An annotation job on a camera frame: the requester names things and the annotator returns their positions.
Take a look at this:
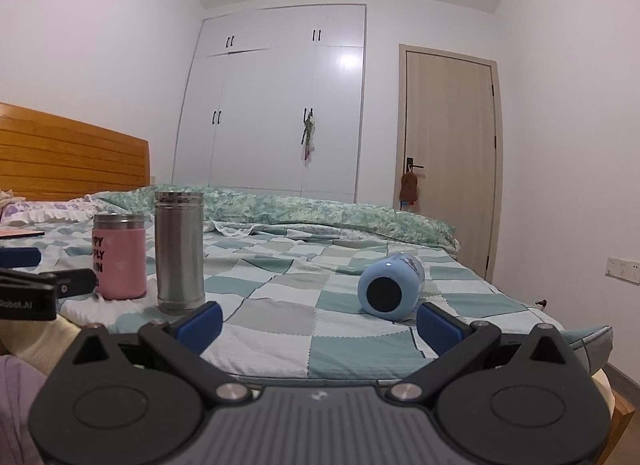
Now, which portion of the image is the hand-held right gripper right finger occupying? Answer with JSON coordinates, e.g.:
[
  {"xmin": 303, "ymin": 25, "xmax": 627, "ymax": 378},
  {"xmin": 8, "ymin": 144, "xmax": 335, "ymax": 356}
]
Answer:
[{"xmin": 384, "ymin": 302, "xmax": 571, "ymax": 402}]

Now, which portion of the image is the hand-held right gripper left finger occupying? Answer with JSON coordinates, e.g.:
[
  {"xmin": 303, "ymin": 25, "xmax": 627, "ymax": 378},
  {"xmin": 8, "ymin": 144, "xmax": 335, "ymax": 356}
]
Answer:
[{"xmin": 74, "ymin": 301, "xmax": 254, "ymax": 402}]

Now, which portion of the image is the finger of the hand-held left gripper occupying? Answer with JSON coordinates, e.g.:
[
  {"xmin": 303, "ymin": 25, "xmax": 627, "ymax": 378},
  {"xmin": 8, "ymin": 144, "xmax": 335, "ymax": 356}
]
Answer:
[
  {"xmin": 0, "ymin": 268, "xmax": 99, "ymax": 297},
  {"xmin": 0, "ymin": 247, "xmax": 42, "ymax": 269}
]

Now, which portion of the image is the light blue cup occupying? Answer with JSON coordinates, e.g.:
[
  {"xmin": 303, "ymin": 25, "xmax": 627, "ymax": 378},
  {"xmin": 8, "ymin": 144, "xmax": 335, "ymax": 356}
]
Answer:
[{"xmin": 357, "ymin": 253, "xmax": 426, "ymax": 322}]

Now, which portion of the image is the pink cup with steel rim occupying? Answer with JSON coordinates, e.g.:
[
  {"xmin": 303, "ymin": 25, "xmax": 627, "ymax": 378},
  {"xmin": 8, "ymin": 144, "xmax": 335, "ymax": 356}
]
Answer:
[{"xmin": 92, "ymin": 213, "xmax": 148, "ymax": 301}]

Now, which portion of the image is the tall stainless steel cup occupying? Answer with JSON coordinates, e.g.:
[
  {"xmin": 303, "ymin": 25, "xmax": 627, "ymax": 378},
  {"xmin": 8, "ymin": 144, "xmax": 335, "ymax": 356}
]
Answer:
[{"xmin": 154, "ymin": 191, "xmax": 207, "ymax": 316}]

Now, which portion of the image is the cream cloth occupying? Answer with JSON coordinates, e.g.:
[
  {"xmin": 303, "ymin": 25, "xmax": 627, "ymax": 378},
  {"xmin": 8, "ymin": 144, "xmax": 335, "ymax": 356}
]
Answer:
[{"xmin": 0, "ymin": 314, "xmax": 85, "ymax": 377}]

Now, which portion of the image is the purple floral pillow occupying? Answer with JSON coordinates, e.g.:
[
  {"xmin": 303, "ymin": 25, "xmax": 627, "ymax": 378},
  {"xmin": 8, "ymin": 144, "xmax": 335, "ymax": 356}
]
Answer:
[{"xmin": 0, "ymin": 196, "xmax": 103, "ymax": 226}]

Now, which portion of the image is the checkered bed sheet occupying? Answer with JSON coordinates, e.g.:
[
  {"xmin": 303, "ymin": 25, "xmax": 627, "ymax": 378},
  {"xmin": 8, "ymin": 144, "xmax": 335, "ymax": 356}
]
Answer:
[{"xmin": 0, "ymin": 217, "xmax": 614, "ymax": 380}]

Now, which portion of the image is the purple clothing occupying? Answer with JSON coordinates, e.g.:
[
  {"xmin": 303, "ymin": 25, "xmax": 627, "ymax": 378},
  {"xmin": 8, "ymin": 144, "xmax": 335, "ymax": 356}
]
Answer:
[{"xmin": 0, "ymin": 355, "xmax": 49, "ymax": 465}]

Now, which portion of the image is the wooden headboard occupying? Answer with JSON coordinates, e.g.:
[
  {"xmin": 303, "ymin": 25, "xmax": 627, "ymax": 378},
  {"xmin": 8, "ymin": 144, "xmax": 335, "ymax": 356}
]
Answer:
[{"xmin": 0, "ymin": 102, "xmax": 151, "ymax": 202}]

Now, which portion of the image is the brown hanging pouch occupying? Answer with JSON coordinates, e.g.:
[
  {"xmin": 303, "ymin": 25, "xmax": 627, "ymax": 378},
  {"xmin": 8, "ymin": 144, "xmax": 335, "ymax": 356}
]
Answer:
[{"xmin": 399, "ymin": 168, "xmax": 420, "ymax": 206}]

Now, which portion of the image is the green floral quilt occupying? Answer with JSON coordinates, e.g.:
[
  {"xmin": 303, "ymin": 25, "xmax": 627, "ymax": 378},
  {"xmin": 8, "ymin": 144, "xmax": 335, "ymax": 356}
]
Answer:
[{"xmin": 97, "ymin": 185, "xmax": 461, "ymax": 254}]

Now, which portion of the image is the light wooden door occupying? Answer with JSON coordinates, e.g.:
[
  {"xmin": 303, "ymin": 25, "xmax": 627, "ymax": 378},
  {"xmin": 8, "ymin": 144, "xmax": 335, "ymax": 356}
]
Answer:
[{"xmin": 398, "ymin": 43, "xmax": 503, "ymax": 284}]

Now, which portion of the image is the hanging wardrobe ornament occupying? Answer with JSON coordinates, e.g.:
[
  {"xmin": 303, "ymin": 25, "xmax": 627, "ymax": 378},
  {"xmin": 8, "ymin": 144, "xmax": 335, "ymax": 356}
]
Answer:
[{"xmin": 300, "ymin": 112, "xmax": 317, "ymax": 164}]

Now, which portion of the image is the white wardrobe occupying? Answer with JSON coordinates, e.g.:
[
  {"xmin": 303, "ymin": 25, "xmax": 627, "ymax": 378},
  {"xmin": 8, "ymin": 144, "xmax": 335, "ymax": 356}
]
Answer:
[{"xmin": 171, "ymin": 4, "xmax": 367, "ymax": 204}]

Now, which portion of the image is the white wall socket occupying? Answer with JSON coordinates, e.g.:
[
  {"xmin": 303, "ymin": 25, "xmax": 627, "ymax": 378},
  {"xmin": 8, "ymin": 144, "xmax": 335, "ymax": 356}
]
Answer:
[{"xmin": 606, "ymin": 256, "xmax": 640, "ymax": 287}]

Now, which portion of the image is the wooden bed frame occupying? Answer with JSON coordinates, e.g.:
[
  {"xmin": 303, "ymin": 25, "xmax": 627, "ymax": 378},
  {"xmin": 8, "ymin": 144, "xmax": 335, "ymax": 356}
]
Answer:
[{"xmin": 594, "ymin": 370, "xmax": 637, "ymax": 465}]

